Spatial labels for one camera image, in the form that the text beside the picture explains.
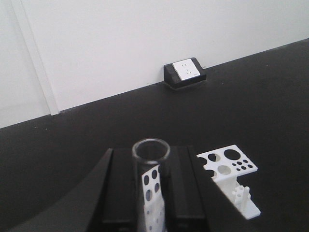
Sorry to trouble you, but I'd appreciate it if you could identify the white socket on black base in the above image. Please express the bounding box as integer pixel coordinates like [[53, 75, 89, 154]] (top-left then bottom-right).
[[163, 58, 207, 89]]

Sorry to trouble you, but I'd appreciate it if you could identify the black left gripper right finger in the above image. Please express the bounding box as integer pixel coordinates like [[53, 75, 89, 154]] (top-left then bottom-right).
[[165, 146, 256, 232]]

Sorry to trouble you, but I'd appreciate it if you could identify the white test tube rack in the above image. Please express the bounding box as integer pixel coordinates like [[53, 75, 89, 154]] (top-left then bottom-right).
[[142, 144, 262, 232]]

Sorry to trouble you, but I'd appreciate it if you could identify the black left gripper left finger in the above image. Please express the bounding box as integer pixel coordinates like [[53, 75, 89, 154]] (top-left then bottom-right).
[[14, 148, 136, 232]]

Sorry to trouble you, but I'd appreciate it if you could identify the tall transparent test tube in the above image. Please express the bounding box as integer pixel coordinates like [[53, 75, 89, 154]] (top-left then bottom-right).
[[132, 138, 170, 232]]

